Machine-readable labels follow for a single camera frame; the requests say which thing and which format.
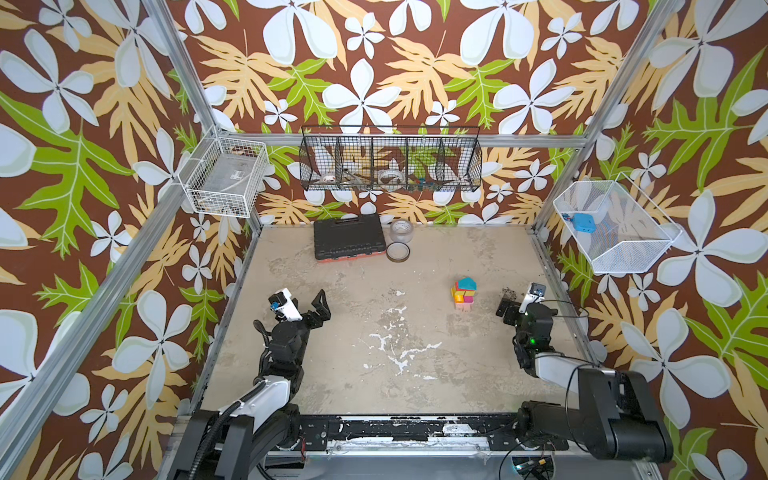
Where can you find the teal triangular block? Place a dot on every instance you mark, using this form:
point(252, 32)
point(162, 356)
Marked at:
point(466, 284)

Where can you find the pink rectangular block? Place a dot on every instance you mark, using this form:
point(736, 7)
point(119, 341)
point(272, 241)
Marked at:
point(462, 306)

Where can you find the white tape roll in basket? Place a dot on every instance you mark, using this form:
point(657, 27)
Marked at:
point(390, 177)

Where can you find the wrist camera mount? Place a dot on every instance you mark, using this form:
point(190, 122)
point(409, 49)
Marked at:
point(534, 294)
point(284, 306)

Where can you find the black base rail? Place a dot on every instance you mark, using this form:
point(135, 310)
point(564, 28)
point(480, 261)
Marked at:
point(489, 431)

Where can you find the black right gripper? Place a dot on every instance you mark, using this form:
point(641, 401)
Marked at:
point(514, 309)

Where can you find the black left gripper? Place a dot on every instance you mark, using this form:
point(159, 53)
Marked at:
point(316, 320)

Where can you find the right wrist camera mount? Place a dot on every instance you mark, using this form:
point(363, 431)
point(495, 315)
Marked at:
point(534, 294)

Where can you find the blue object in basket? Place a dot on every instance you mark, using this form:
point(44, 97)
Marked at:
point(580, 222)

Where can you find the white wire basket left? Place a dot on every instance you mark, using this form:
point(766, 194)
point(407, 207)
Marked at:
point(223, 175)

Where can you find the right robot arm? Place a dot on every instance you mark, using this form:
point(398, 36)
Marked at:
point(607, 413)

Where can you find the brown tape roll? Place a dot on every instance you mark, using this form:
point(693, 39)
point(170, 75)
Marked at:
point(398, 252)

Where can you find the white mesh basket right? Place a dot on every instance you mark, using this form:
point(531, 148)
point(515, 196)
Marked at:
point(633, 232)

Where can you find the clear tape roll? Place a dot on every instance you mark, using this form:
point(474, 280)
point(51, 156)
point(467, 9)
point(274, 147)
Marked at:
point(401, 230)

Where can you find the black red tool case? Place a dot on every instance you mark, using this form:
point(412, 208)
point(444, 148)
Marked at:
point(338, 239)

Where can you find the black wire wall basket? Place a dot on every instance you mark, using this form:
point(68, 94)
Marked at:
point(432, 158)

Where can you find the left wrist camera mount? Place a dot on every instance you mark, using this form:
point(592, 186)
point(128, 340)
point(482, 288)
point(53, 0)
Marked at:
point(284, 306)

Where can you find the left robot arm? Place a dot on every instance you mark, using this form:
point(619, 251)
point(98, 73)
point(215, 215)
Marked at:
point(233, 442)

